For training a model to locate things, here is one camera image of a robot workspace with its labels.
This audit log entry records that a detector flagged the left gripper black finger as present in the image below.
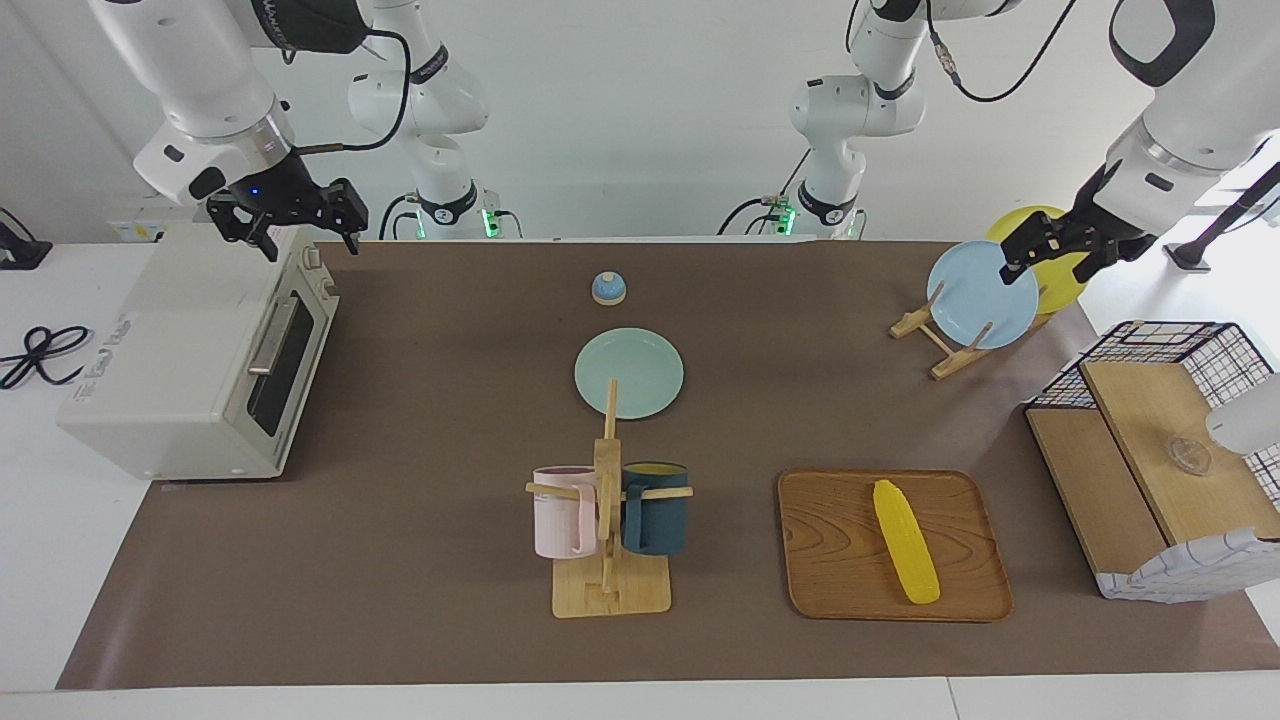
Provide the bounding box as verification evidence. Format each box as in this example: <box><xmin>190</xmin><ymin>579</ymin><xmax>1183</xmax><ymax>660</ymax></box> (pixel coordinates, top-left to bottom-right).
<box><xmin>1078</xmin><ymin>235</ymin><xmax>1126</xmax><ymax>283</ymax></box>
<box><xmin>1000</xmin><ymin>222</ymin><xmax>1061</xmax><ymax>286</ymax></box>

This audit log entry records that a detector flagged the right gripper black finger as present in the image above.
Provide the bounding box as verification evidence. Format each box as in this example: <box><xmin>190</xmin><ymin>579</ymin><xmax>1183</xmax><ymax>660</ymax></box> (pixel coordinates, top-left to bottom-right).
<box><xmin>318</xmin><ymin>180</ymin><xmax>369</xmax><ymax>253</ymax></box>
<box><xmin>208</xmin><ymin>200</ymin><xmax>281</xmax><ymax>263</ymax></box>

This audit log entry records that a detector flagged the cream toaster oven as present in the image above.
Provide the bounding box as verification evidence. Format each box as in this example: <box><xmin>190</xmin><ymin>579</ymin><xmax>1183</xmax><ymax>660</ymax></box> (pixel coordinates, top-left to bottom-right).
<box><xmin>57</xmin><ymin>222</ymin><xmax>341</xmax><ymax>483</ymax></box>

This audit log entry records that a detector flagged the yellow corn cob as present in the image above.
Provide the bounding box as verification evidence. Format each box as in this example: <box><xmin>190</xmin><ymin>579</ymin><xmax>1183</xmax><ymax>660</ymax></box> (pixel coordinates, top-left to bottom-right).
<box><xmin>873</xmin><ymin>479</ymin><xmax>942</xmax><ymax>605</ymax></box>

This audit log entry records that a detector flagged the light green plate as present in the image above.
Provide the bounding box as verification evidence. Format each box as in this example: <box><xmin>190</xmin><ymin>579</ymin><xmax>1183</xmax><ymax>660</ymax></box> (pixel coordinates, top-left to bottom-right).
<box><xmin>574</xmin><ymin>327</ymin><xmax>686</xmax><ymax>420</ymax></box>

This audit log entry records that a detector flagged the yellow plate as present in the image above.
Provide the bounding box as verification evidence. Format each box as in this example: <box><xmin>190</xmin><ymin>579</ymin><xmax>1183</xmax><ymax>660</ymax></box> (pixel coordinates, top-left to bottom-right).
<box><xmin>987</xmin><ymin>205</ymin><xmax>1091</xmax><ymax>316</ymax></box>

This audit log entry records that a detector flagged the light blue plate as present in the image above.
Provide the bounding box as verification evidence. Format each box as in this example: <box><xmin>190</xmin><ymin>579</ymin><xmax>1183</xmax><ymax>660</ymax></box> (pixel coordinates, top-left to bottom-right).
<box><xmin>926</xmin><ymin>240</ymin><xmax>1041</xmax><ymax>351</ymax></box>

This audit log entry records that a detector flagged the black stand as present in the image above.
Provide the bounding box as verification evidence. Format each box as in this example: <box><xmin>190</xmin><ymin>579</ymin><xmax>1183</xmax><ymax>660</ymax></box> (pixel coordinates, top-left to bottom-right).
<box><xmin>1163</xmin><ymin>163</ymin><xmax>1280</xmax><ymax>273</ymax></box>

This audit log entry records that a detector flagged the white socket box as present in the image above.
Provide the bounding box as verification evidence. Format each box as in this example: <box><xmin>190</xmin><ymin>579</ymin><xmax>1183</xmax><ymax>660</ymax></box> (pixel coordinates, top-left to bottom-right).
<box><xmin>105</xmin><ymin>215</ymin><xmax>169</xmax><ymax>246</ymax></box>

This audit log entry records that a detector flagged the wooden plate rack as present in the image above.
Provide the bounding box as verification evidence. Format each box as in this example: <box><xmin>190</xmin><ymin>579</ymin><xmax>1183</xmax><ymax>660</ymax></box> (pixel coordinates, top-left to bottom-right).
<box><xmin>890</xmin><ymin>290</ymin><xmax>1051</xmax><ymax>381</ymax></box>

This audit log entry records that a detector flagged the white rounded cylinder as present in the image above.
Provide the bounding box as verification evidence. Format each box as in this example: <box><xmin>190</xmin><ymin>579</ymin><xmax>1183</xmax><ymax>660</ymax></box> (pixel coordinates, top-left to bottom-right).
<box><xmin>1205</xmin><ymin>372</ymin><xmax>1280</xmax><ymax>457</ymax></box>

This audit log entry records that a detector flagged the small clear glass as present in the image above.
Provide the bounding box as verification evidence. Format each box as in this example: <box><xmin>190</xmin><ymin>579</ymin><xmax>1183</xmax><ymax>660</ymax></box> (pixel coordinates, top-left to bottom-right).
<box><xmin>1165</xmin><ymin>435</ymin><xmax>1214</xmax><ymax>477</ymax></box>

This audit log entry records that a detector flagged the wooden step shelf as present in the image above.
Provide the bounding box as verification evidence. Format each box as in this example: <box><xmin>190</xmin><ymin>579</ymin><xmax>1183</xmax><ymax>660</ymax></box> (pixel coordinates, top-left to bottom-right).
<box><xmin>1025</xmin><ymin>358</ymin><xmax>1280</xmax><ymax>601</ymax></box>

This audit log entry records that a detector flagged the brown table mat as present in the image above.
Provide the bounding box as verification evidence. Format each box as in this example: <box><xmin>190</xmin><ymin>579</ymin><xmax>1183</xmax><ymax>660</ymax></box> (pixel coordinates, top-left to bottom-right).
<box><xmin>55</xmin><ymin>240</ymin><xmax>1280</xmax><ymax>691</ymax></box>

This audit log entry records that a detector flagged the wooden serving tray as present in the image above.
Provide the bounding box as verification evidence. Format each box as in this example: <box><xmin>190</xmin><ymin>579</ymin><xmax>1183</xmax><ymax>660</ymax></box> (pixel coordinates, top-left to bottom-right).
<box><xmin>778</xmin><ymin>468</ymin><xmax>1014</xmax><ymax>623</ymax></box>

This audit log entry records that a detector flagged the pink mug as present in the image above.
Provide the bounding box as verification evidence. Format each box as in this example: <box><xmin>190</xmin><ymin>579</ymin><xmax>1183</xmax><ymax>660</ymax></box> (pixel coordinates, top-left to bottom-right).
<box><xmin>531</xmin><ymin>465</ymin><xmax>601</xmax><ymax>560</ymax></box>

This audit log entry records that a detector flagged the dark teal mug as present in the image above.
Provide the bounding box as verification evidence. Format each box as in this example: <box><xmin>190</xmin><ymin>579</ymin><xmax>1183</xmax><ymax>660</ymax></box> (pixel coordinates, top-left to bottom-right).
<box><xmin>620</xmin><ymin>461</ymin><xmax>690</xmax><ymax>557</ymax></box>

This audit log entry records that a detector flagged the wooden mug tree stand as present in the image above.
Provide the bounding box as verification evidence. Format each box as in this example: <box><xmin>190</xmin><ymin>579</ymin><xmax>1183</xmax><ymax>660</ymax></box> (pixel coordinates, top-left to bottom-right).
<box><xmin>526</xmin><ymin>378</ymin><xmax>695</xmax><ymax>619</ymax></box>

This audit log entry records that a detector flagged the black base cable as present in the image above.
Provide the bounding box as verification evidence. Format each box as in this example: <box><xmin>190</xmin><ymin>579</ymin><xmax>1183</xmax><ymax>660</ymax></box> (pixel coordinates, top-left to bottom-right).
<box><xmin>720</xmin><ymin>195</ymin><xmax>796</xmax><ymax>238</ymax></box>
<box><xmin>378</xmin><ymin>192</ymin><xmax>421</xmax><ymax>241</ymax></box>

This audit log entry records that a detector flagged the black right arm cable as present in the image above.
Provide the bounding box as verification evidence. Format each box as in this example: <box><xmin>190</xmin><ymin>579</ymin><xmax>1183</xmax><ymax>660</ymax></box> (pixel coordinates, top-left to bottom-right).
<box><xmin>295</xmin><ymin>28</ymin><xmax>414</xmax><ymax>156</ymax></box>

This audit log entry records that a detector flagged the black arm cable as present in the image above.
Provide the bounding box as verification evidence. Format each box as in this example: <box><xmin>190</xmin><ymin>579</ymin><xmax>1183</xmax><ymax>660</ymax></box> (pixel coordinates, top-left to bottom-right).
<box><xmin>925</xmin><ymin>0</ymin><xmax>1081</xmax><ymax>104</ymax></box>
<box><xmin>295</xmin><ymin>28</ymin><xmax>414</xmax><ymax>156</ymax></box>

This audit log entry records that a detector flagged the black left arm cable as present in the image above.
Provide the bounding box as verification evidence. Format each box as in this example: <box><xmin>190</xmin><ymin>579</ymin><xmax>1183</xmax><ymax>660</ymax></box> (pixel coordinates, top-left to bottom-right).
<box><xmin>925</xmin><ymin>0</ymin><xmax>1081</xmax><ymax>104</ymax></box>

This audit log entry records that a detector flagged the black clamp mount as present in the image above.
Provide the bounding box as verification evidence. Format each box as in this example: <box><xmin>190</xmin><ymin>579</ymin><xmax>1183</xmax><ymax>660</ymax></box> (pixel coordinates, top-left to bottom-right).
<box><xmin>0</xmin><ymin>207</ymin><xmax>53</xmax><ymax>271</ymax></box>

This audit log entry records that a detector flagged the coiled black table cable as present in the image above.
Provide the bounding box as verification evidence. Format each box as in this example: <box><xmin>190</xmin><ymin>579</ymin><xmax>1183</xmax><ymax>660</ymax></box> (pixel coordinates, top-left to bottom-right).
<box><xmin>0</xmin><ymin>325</ymin><xmax>93</xmax><ymax>391</ymax></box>

